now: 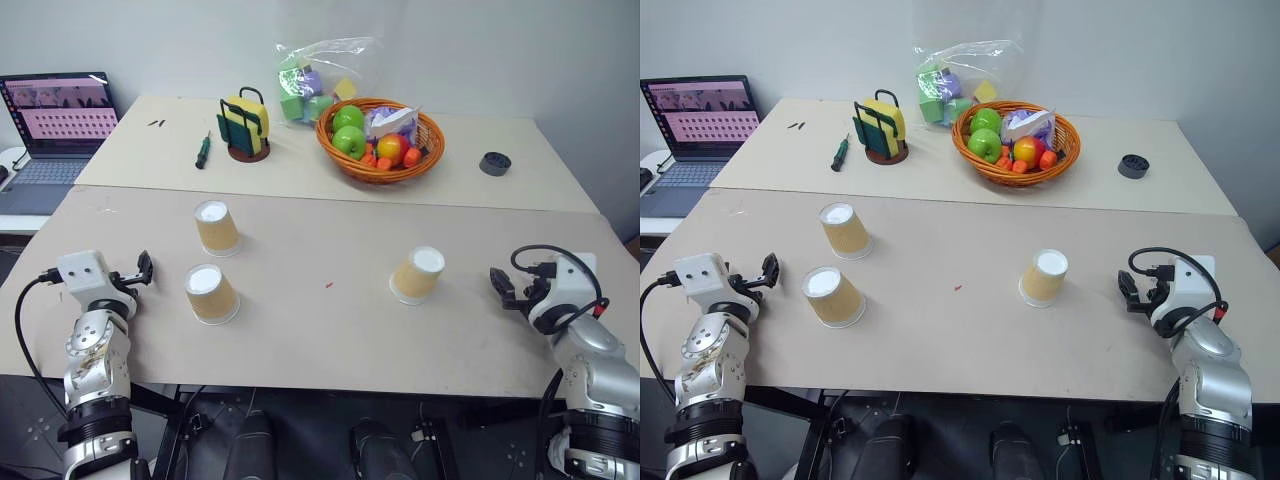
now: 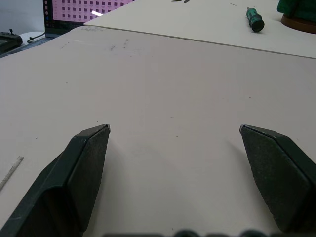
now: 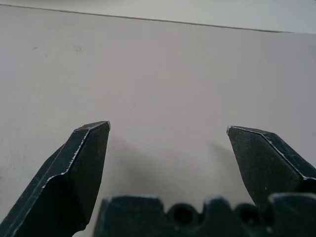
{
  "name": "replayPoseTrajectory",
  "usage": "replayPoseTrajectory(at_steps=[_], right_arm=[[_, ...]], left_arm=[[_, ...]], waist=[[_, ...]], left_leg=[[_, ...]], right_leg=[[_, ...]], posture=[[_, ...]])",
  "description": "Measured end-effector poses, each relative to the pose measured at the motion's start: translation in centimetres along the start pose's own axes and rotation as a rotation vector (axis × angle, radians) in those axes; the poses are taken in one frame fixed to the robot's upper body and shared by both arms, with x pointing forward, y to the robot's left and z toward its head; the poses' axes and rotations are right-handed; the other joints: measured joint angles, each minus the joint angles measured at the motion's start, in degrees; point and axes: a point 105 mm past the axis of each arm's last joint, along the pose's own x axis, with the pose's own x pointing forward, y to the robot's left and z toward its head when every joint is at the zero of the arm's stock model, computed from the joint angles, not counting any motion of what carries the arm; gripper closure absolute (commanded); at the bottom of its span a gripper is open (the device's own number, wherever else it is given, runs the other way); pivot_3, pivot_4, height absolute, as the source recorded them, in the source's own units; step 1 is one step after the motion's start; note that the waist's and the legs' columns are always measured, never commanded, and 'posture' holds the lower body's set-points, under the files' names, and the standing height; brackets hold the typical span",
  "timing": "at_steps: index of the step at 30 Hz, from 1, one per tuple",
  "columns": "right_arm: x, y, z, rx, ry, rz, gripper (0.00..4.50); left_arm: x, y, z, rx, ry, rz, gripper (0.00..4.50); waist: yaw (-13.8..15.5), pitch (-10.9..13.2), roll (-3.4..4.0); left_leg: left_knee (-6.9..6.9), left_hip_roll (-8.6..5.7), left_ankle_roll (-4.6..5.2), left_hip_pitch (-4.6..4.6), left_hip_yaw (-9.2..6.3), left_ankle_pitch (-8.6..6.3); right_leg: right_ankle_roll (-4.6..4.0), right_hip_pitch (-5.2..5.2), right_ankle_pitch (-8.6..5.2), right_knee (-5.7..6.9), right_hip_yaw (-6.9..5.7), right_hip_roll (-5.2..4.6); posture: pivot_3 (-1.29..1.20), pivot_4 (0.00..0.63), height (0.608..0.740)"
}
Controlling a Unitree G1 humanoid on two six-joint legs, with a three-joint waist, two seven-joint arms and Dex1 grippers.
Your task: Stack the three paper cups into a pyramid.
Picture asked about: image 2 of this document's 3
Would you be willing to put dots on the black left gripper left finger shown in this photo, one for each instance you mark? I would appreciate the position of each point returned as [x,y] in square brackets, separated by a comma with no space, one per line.
[74,177]

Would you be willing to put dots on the grey tape strip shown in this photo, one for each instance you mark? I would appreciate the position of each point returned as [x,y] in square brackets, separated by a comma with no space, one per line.
[11,172]

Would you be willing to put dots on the green fabric object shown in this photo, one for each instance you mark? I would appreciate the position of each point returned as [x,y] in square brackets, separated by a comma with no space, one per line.
[297,8]

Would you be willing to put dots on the black handheld controller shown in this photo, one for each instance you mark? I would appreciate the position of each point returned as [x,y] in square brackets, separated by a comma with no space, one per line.
[8,39]

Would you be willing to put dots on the round brown wooden base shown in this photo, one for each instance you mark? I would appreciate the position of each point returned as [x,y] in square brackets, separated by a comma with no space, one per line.
[298,24]

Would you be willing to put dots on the monitor with pink screen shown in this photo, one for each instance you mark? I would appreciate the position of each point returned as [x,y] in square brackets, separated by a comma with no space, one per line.
[74,14]

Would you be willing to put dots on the small dark metal parts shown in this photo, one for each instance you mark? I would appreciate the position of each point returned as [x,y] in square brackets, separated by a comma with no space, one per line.
[180,1]

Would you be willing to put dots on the green and black screwdriver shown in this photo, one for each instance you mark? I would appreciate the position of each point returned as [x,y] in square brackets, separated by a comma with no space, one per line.
[254,19]

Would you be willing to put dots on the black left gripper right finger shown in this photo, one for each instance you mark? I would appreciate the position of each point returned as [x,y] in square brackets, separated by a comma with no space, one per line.
[279,172]

